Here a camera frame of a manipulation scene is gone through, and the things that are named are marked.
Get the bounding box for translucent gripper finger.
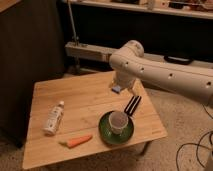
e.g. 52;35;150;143
128;88;137;96

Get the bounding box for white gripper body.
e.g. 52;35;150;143
112;71;136;90

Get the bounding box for orange carrot-shaped pepper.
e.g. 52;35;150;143
59;135;93;148

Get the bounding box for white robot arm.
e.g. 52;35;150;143
109;40;213;108

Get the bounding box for white ceramic cup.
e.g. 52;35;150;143
109;111;128;134

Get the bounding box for blue sponge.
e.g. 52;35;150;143
112;85;121;94

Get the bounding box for black comb-like tool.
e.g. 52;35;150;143
124;96;141;116

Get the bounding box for green plate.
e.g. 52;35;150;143
98;111;134;145

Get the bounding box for metal stand pole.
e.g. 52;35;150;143
67;0;79;46

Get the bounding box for wooden folding table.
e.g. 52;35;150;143
21;68;168;171

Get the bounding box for white plastic bottle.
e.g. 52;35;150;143
43;101;64;136

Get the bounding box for dark cabinet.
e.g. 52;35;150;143
0;0;65;148

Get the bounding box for black handle object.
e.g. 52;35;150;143
164;56;193;65

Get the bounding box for black cables on floor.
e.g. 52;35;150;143
175;104;213;171

